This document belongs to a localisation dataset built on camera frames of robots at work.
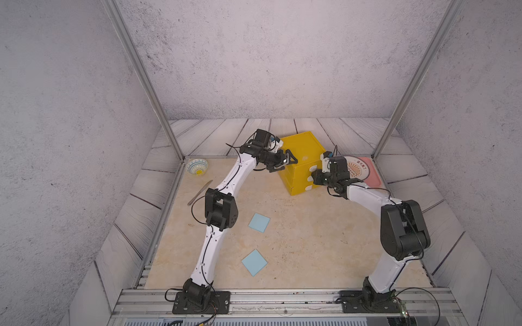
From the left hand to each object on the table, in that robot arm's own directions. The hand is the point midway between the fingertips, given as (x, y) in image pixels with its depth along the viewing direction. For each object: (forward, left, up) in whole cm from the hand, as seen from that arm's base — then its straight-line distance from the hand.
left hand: (293, 164), depth 92 cm
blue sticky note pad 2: (-35, +18, -19) cm, 44 cm away
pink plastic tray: (+5, -45, -18) cm, 48 cm away
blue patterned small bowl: (+16, +51, -17) cm, 56 cm away
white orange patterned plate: (+14, -39, -18) cm, 45 cm away
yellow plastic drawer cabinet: (+8, -7, +1) cm, 11 cm away
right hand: (-1, -9, -5) cm, 10 cm away
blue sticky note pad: (-18, +16, -19) cm, 31 cm away
